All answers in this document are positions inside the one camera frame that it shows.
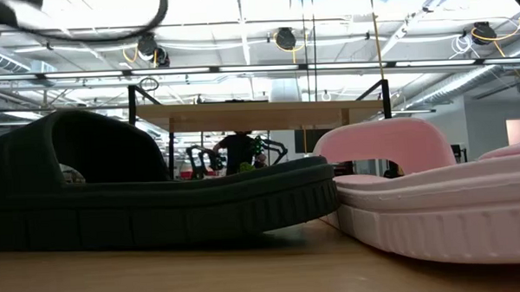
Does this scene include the black ceiling cable reel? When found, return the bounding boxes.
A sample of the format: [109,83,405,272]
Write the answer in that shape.
[471,21,498,47]
[275,26,299,52]
[135,31,172,68]

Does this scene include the black background monitor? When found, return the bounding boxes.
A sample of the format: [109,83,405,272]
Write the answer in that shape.
[293,128,331,155]

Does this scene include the small dark desk monitor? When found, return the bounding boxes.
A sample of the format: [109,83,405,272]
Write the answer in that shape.
[450,143,469,164]

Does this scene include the black rubber slide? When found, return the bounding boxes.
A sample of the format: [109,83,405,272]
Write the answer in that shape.
[0,100,343,254]

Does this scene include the black looped gripper cable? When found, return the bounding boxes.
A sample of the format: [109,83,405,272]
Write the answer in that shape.
[3,0,172,47]

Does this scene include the person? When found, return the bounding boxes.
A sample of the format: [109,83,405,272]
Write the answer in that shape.
[211,129,266,177]

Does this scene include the wooden shelf with black frame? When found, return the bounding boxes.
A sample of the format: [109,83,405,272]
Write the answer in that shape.
[126,75,395,183]

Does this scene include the yellow cable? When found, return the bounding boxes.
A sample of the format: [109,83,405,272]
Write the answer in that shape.
[368,0,387,81]

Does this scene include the silver ventilation duct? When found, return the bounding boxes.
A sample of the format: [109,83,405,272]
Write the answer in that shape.
[402,61,520,111]

